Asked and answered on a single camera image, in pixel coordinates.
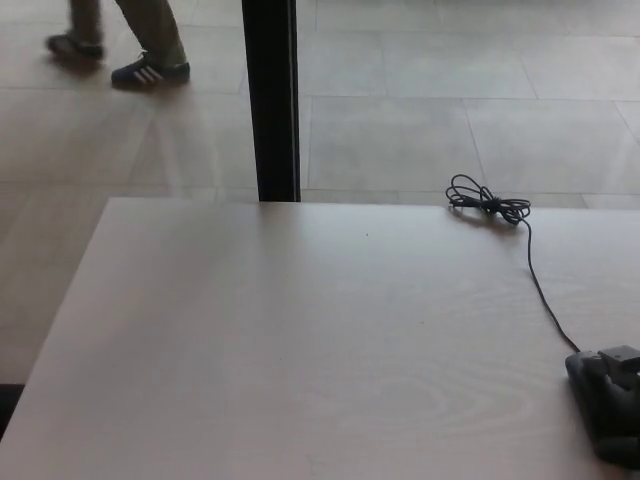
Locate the black computer mouse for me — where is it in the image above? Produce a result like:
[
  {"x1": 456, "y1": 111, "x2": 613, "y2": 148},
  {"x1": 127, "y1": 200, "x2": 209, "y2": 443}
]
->
[{"x1": 564, "y1": 350, "x2": 610, "y2": 452}]

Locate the black upright post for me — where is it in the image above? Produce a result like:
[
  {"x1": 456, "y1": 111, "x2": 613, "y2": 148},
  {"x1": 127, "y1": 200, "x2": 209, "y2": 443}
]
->
[{"x1": 240, "y1": 0, "x2": 302, "y2": 203}]

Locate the dark blue sneaker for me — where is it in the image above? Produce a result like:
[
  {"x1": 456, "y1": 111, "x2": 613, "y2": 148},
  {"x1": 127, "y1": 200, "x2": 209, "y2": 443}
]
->
[{"x1": 45, "y1": 33, "x2": 106, "y2": 62}]

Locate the khaki trouser leg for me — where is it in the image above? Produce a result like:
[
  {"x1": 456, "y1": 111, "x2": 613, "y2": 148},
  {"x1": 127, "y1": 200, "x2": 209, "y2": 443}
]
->
[
  {"x1": 114, "y1": 0, "x2": 188, "y2": 70},
  {"x1": 68, "y1": 0, "x2": 106, "y2": 47}
]

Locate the blue white-striped sneaker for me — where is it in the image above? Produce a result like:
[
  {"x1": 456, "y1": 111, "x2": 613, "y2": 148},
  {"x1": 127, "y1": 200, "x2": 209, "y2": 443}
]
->
[{"x1": 110, "y1": 51, "x2": 192, "y2": 92}]

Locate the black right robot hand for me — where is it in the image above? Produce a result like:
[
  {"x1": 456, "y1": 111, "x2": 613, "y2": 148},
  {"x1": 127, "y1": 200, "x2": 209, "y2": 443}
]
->
[{"x1": 585, "y1": 344, "x2": 640, "y2": 470}]

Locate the black mouse cable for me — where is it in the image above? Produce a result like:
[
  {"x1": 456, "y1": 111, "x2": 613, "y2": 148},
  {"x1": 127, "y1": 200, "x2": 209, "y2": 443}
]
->
[{"x1": 445, "y1": 173, "x2": 582, "y2": 353}]

